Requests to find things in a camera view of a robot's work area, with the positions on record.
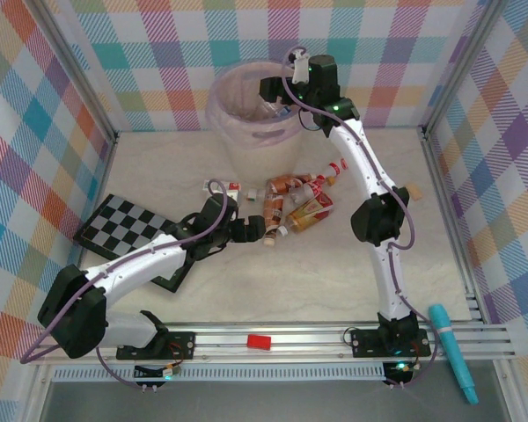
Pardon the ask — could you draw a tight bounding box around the clear Fiji water bottle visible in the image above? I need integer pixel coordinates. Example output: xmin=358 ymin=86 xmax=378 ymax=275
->
xmin=261 ymin=99 xmax=292 ymax=120

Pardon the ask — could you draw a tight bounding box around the brown label plastic bottle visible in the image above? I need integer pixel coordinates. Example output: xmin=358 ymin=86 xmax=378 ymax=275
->
xmin=262 ymin=193 xmax=287 ymax=245
xmin=266 ymin=174 xmax=307 ymax=194

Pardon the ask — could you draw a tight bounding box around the yellow label tea bottle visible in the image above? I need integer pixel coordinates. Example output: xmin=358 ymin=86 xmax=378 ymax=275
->
xmin=275 ymin=195 xmax=335 ymax=236

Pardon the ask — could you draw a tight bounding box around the crushed clear bottle red label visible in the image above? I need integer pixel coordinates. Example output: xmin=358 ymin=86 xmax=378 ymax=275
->
xmin=290 ymin=178 xmax=331 ymax=204

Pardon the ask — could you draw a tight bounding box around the clear bottle red white label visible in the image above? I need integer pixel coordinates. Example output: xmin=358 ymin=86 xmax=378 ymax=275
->
xmin=319 ymin=160 xmax=350 ymax=184

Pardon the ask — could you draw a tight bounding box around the beige round waste bin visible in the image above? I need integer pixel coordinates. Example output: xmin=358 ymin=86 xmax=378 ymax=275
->
xmin=206 ymin=61 xmax=312 ymax=186

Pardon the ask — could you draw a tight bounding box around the clear bottle red green label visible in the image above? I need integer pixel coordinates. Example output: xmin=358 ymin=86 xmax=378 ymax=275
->
xmin=201 ymin=177 xmax=243 ymax=200

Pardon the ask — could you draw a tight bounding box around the black white checkerboard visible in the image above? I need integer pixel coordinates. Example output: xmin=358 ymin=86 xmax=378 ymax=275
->
xmin=73 ymin=193 xmax=203 ymax=295

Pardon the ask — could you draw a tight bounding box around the red block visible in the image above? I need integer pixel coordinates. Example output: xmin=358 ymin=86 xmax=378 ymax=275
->
xmin=246 ymin=334 xmax=273 ymax=352

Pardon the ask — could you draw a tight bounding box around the left small controller board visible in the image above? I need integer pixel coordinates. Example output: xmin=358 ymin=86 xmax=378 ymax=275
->
xmin=134 ymin=363 xmax=180 ymax=391

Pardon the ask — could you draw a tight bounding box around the small controller board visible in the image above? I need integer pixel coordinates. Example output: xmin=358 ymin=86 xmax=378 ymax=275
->
xmin=383 ymin=360 xmax=415 ymax=389
xmin=134 ymin=363 xmax=180 ymax=391

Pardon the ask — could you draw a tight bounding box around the right small controller board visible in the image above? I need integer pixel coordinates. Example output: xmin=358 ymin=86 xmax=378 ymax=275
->
xmin=383 ymin=360 xmax=415 ymax=389

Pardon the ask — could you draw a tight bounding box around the teal pen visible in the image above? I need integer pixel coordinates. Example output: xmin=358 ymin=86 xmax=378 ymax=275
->
xmin=429 ymin=303 xmax=480 ymax=405

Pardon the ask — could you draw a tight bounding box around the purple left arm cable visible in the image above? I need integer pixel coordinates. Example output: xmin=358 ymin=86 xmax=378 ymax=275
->
xmin=19 ymin=178 xmax=230 ymax=391

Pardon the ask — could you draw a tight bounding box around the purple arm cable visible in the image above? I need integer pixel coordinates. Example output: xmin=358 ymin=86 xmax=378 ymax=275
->
xmin=281 ymin=46 xmax=441 ymax=390
xmin=19 ymin=178 xmax=230 ymax=391

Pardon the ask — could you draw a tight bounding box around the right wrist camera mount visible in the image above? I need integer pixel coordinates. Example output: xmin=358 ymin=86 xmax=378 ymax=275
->
xmin=289 ymin=47 xmax=312 ymax=85

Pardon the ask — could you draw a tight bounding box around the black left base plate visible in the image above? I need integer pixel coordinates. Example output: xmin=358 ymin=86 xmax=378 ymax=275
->
xmin=116 ymin=331 xmax=197 ymax=361

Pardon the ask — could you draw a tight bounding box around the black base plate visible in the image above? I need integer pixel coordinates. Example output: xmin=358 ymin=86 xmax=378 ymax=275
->
xmin=349 ymin=328 xmax=432 ymax=358
xmin=116 ymin=331 xmax=197 ymax=361

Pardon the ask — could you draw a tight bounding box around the aluminium mounting rail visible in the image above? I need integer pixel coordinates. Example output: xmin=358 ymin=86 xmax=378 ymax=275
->
xmin=29 ymin=323 xmax=519 ymax=366

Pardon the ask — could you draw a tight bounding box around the white slotted cable duct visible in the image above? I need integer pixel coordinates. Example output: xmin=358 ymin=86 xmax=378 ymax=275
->
xmin=51 ymin=363 xmax=391 ymax=383

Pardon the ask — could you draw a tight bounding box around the aluminium frame post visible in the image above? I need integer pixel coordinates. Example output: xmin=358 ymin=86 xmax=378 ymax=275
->
xmin=34 ymin=0 xmax=119 ymax=153
xmin=420 ymin=0 xmax=511 ymax=137

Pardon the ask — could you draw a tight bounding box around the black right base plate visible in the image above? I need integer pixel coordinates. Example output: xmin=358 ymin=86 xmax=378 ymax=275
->
xmin=349 ymin=328 xmax=432 ymax=358

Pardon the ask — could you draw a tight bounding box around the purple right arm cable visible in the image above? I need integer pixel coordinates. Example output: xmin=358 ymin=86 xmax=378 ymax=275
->
xmin=281 ymin=46 xmax=441 ymax=390

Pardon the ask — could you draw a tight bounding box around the aluminium side rail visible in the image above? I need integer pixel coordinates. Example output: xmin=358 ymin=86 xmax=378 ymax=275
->
xmin=420 ymin=127 xmax=488 ymax=324

